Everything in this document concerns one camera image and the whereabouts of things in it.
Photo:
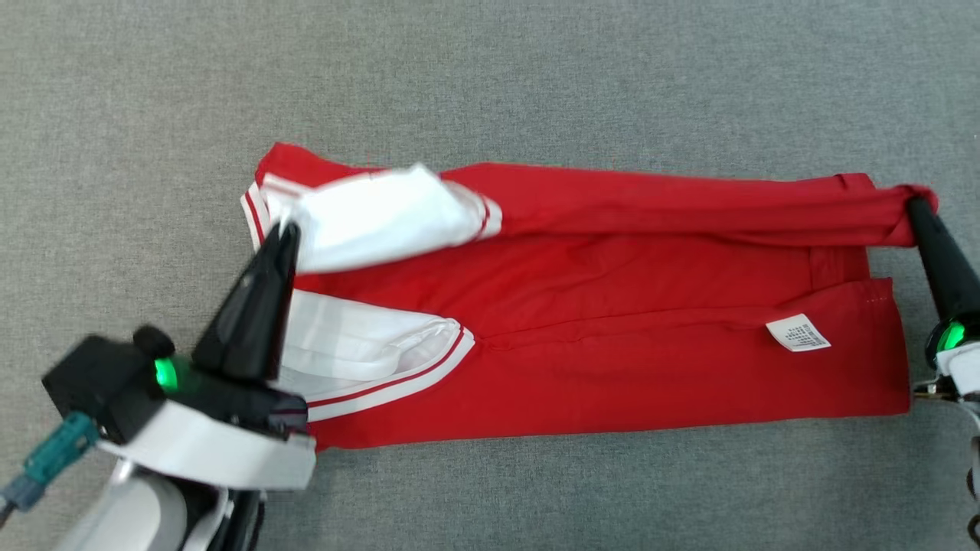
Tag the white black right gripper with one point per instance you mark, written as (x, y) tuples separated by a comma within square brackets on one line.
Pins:
[(961, 360)]

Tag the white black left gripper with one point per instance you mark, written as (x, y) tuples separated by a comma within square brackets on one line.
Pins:
[(222, 451)]

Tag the red shirt with white sleeves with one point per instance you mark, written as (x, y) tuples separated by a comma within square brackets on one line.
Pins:
[(612, 360)]

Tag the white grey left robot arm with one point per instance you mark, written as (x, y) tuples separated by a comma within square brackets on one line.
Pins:
[(122, 513)]

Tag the grey fabric sofa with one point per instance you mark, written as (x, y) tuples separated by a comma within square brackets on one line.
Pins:
[(490, 76)]

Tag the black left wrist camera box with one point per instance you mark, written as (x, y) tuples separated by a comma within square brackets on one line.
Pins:
[(99, 383)]

